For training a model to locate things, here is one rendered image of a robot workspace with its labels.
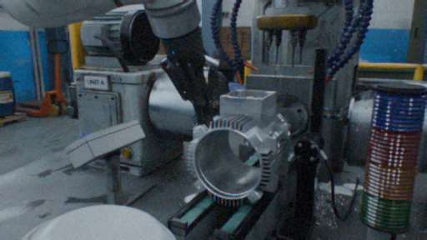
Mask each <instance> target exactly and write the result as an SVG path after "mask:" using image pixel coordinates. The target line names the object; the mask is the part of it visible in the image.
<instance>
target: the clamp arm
mask: <svg viewBox="0 0 427 240"><path fill-rule="evenodd" d="M328 53H329V48H328V47H317V48H315V55H314V72H313V91H312V101H311V110H310V120H309V131H310V132H317V133H318V134H320V135H321V136H322V128H323V120H324V96H325V88H326V79H327V67H328Z"/></svg>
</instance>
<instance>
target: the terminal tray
mask: <svg viewBox="0 0 427 240"><path fill-rule="evenodd" d="M275 104H276V92H272V91H254V90H243V89H238V90H236V91H232V92H230V93H226V94H224V95H223V96H221V97H220V117H222V116H223V115H228V114H229V115H230V114H231V113H233V114H235V113H237V115H238V114H240V115H242V114H244V116H245V115H248V118H250V116H252V120H253V119H254V118H256V126H257V127H259V128H260V129H263V130H264V129H265V127H267V126H269V124H270V123H272V122H273V121H274V117H275V113H276V106H275Z"/></svg>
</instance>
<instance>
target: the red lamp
mask: <svg viewBox="0 0 427 240"><path fill-rule="evenodd" d="M369 130H370V132H369V143H368V144H369V146H368V151H367V158H369V159H370V160H372V161H374V162H376V163H381V164H384V165H387V166H391V167H413V166H414V165H416V164H418V160H419V152H420V144H421V139H422V138H421V136H422V135H423V134H422V132H423V131H424V130H423V129H422V130H420V131H418V132H393V131H389V130H385V129H380V128H377V127H374V126H372V125H371V124H370V129H369Z"/></svg>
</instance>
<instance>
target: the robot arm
mask: <svg viewBox="0 0 427 240"><path fill-rule="evenodd" d="M0 3H1V4H2V6H3V8H4V10H5V11H6V12H8V15H10V17H11V18H13V19H15V20H16V21H19V22H20V23H22V24H23V25H26V26H28V27H36V28H59V27H63V26H66V25H72V24H74V23H79V22H84V21H87V20H89V19H93V18H95V17H99V16H102V15H104V14H106V13H108V12H111V11H112V10H114V9H116V8H121V7H124V6H130V5H139V4H143V5H144V11H145V12H146V13H147V15H148V20H149V22H150V25H151V28H152V29H153V33H154V35H156V36H157V37H159V39H160V41H161V43H162V47H163V49H164V51H165V53H166V54H167V57H165V58H164V59H163V60H162V62H161V63H160V64H159V66H160V67H161V68H162V69H163V70H164V71H165V72H166V73H167V74H168V77H169V78H170V80H171V82H172V83H173V85H174V87H175V88H176V91H178V93H179V96H180V97H181V98H182V99H183V100H184V101H185V102H186V101H187V100H188V101H190V102H191V103H192V104H193V108H194V110H195V112H196V113H197V114H198V117H199V119H200V121H201V125H203V124H205V125H206V127H207V128H208V129H209V128H210V123H211V122H212V121H213V120H214V119H213V116H212V111H213V108H212V103H214V100H215V99H216V97H217V96H218V68H219V66H220V63H221V61H220V59H219V58H216V59H215V60H213V59H212V58H211V57H209V56H208V53H207V52H206V50H205V49H204V48H203V38H202V35H201V30H200V27H199V24H200V23H201V15H200V12H199V10H198V3H197V0H0ZM205 63H206V65H207V71H209V72H208V85H207V83H206V78H205V76H204V74H203V65H204V64H205ZM184 92H185V93H184ZM20 240H177V239H176V238H175V236H174V235H173V234H172V233H171V232H170V230H169V229H168V228H167V227H165V226H164V225H163V224H162V223H160V222H159V221H157V220H156V218H153V216H151V215H149V214H148V213H146V212H143V211H142V210H138V209H136V208H133V207H125V206H119V205H96V206H91V207H83V208H79V209H76V210H73V211H70V212H67V213H64V214H62V215H61V216H59V217H55V218H53V219H51V220H48V221H46V222H44V223H41V224H40V225H38V226H37V227H35V228H34V229H32V230H31V231H30V232H29V233H27V234H26V235H25V236H23V237H22V238H21V239H20Z"/></svg>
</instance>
